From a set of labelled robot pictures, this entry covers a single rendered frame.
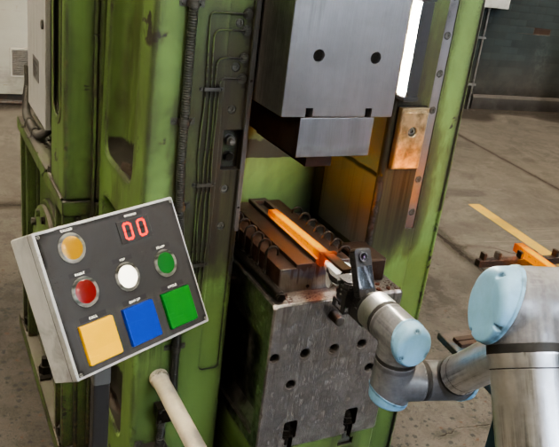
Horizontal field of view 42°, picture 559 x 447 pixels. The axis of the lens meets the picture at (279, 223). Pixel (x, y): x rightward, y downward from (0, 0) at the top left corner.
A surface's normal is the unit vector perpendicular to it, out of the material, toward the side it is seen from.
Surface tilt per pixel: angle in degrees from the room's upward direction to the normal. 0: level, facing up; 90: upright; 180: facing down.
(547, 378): 54
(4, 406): 0
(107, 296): 60
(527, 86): 89
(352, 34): 90
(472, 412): 0
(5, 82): 90
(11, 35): 90
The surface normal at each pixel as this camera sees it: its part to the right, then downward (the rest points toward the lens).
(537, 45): 0.33, 0.36
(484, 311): -0.97, -0.17
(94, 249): 0.73, -0.18
